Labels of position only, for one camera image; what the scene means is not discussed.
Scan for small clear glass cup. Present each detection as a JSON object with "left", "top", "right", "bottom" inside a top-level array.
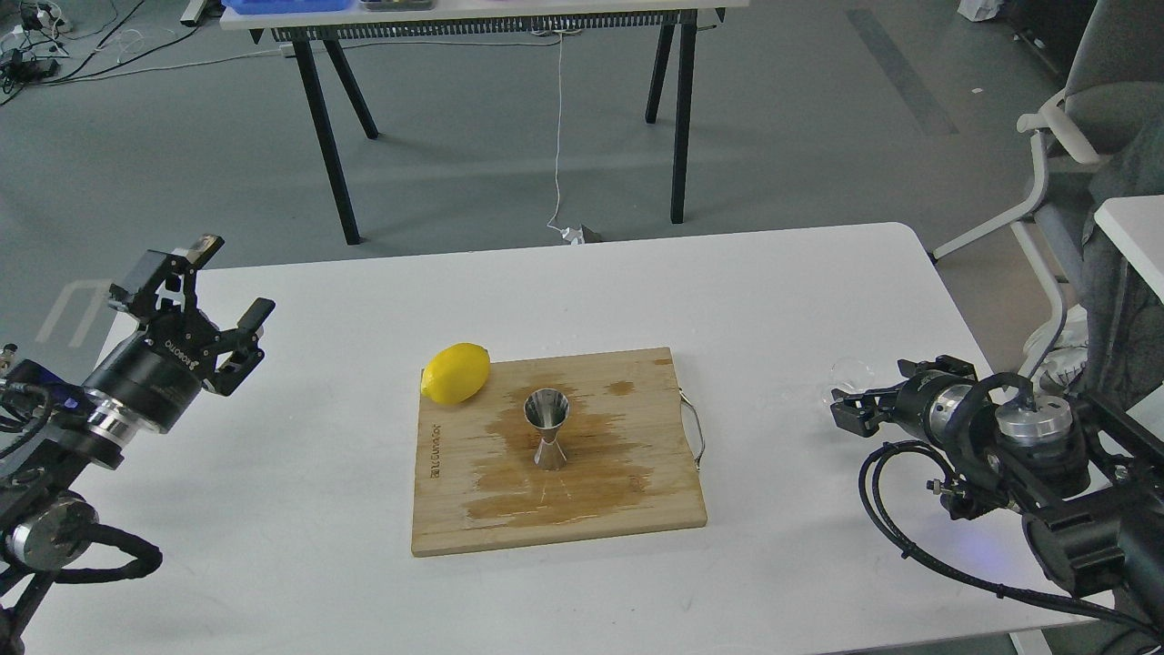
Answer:
[{"left": 819, "top": 357, "right": 876, "bottom": 406}]

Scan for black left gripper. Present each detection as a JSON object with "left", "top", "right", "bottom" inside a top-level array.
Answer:
[{"left": 84, "top": 235, "right": 276, "bottom": 434}]

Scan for floor cables and adapters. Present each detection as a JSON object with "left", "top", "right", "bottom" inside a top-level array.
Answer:
[{"left": 0, "top": 0, "right": 219, "bottom": 97}]

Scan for black legged background table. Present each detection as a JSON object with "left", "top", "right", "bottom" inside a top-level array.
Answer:
[{"left": 221, "top": 0, "right": 752, "bottom": 247}]

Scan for grey office chair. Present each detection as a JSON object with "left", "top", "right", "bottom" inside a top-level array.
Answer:
[{"left": 931, "top": 1, "right": 1161, "bottom": 408}]

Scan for blue tray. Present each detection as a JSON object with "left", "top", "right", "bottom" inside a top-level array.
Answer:
[{"left": 222, "top": 0, "right": 352, "bottom": 15}]

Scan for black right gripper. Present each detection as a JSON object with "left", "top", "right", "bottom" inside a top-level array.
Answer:
[{"left": 828, "top": 354, "right": 978, "bottom": 447}]

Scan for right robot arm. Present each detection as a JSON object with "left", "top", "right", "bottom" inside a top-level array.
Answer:
[{"left": 830, "top": 356, "right": 1163, "bottom": 645}]

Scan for steel jigger measuring cup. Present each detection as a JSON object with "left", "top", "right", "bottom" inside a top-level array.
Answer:
[{"left": 523, "top": 389, "right": 570, "bottom": 471}]

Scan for white hanging cable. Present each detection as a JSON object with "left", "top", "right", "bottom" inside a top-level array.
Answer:
[{"left": 544, "top": 31, "right": 592, "bottom": 245}]

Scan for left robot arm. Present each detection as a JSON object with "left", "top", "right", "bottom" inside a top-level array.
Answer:
[{"left": 1, "top": 235, "right": 275, "bottom": 654}]

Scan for bamboo cutting board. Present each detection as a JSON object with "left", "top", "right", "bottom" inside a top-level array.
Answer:
[{"left": 411, "top": 348, "right": 707, "bottom": 557}]

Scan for yellow lemon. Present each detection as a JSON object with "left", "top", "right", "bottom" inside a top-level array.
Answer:
[{"left": 420, "top": 341, "right": 491, "bottom": 405}]

